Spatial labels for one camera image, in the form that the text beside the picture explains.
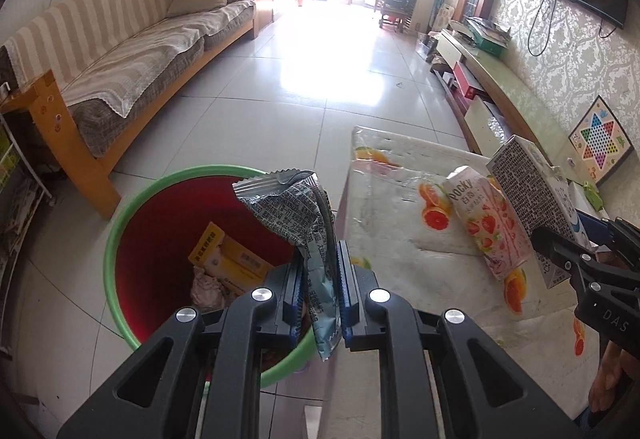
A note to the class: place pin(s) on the person's right hand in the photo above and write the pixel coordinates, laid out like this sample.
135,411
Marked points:
612,374

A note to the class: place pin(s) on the striped cover wooden sofa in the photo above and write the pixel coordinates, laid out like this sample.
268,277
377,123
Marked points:
125,64

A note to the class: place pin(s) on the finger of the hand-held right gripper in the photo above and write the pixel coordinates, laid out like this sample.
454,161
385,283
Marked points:
550,244
625,244

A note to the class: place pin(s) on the yellow cardboard box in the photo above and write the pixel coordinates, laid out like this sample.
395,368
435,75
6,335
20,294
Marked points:
235,259

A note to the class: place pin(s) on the pink wrapper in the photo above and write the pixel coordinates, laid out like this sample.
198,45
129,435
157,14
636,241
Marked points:
207,289

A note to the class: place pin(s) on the fruit print tablecloth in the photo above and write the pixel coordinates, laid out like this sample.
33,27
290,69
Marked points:
400,229

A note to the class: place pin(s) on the green packet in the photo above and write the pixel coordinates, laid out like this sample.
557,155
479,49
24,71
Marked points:
592,193

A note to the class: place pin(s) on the red basin with green rim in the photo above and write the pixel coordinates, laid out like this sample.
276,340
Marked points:
160,229

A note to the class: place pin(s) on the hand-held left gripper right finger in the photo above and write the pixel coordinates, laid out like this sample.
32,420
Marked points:
347,299

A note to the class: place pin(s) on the long wooden cabinet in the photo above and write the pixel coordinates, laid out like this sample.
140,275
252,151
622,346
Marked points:
505,89

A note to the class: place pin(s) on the star checkers board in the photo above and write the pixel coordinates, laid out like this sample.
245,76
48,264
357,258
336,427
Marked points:
597,139

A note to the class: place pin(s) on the green flat box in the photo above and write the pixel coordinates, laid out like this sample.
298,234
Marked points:
487,39

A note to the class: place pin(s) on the red box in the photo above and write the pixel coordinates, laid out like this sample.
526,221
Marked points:
470,81

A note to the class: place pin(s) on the wooden chair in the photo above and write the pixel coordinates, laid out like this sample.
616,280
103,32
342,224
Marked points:
397,6

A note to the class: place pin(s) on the white blue milk carton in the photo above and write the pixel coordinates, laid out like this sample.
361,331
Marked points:
530,189

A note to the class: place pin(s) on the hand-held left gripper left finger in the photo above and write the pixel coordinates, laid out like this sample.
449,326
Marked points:
292,299

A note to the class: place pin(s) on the silver blue wrapper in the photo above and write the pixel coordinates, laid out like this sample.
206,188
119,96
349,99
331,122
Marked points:
295,219

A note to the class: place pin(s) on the pink biscuit stick box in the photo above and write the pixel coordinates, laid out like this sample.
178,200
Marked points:
485,224

